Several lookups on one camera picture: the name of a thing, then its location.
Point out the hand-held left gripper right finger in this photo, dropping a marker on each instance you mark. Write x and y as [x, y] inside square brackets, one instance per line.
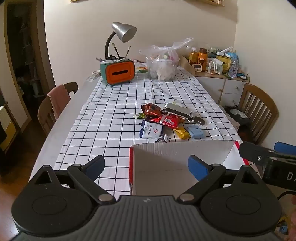
[196, 165]

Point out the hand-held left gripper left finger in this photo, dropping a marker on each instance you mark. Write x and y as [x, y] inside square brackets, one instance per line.
[96, 165]

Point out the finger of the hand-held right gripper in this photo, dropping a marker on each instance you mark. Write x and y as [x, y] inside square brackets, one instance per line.
[252, 151]
[285, 147]

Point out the red and white cardboard box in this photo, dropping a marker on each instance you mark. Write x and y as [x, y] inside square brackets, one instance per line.
[161, 162]

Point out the silver snack packet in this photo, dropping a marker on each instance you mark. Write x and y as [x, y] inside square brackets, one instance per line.
[177, 111]

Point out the brown-red snack packet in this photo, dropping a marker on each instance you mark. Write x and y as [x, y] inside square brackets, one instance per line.
[151, 110]

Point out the light blue packet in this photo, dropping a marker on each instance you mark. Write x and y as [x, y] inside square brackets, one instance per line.
[195, 131]

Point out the black bag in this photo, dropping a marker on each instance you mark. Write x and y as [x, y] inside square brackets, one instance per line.
[237, 114]

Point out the small silver candy wrapper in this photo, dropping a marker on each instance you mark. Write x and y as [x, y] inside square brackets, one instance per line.
[163, 138]

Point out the light wooden chair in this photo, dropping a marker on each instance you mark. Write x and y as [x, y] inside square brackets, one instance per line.
[261, 104]

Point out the red snack packet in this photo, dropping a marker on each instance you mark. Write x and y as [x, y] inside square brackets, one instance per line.
[166, 120]

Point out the white blue snack packet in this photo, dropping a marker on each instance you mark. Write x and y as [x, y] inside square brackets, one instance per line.
[151, 131]

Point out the white checked tablecloth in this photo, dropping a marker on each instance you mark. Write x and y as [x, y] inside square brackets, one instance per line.
[115, 104]

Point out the white cabinet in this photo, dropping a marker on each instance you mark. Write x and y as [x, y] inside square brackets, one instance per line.
[231, 89]

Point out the small green snack packet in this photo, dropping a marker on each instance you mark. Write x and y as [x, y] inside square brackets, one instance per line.
[140, 115]

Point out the dark wooden chair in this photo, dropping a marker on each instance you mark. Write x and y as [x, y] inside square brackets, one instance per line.
[44, 113]

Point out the pink cloth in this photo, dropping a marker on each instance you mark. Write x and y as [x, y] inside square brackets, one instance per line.
[60, 99]

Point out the clear water bottle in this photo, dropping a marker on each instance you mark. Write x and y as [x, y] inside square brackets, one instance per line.
[233, 66]

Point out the crumpled clear wrapper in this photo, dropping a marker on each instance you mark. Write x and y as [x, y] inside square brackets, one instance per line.
[93, 75]

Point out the clear plastic packets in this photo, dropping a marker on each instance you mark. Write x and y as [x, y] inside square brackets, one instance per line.
[214, 66]

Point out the yellow and white cloth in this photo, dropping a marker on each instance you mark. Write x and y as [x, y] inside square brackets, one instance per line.
[8, 132]

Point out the yellow container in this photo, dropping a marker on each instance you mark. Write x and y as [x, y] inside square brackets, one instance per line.
[223, 60]

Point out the orange and green tissue box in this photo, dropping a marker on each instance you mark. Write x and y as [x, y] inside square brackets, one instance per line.
[120, 73]

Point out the white kitchen timer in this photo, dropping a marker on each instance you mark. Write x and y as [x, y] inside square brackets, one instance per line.
[197, 67]

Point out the clear plastic bag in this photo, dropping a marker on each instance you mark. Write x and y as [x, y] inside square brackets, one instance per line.
[161, 69]

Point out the brown cardboard holder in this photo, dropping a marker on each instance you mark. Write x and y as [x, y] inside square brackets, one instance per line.
[186, 63]

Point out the white tube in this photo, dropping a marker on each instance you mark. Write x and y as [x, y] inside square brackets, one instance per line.
[225, 50]

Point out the orange-brown bottle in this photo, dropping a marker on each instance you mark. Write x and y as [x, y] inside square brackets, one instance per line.
[203, 55]

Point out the yellow oil bottle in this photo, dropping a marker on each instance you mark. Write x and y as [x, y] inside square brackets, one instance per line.
[193, 58]

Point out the green printed packet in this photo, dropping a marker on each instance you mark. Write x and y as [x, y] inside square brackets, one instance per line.
[141, 67]

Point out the white-tipped brush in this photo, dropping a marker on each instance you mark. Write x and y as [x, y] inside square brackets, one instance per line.
[115, 49]

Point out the thin dark brush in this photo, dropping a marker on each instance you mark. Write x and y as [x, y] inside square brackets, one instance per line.
[128, 51]

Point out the silver desk lamp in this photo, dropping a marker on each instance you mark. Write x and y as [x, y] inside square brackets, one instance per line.
[123, 31]

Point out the wooden door frame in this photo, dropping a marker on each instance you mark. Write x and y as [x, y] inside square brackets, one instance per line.
[40, 34]

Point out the wooden wall shelf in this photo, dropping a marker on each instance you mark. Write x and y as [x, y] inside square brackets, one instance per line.
[208, 1]

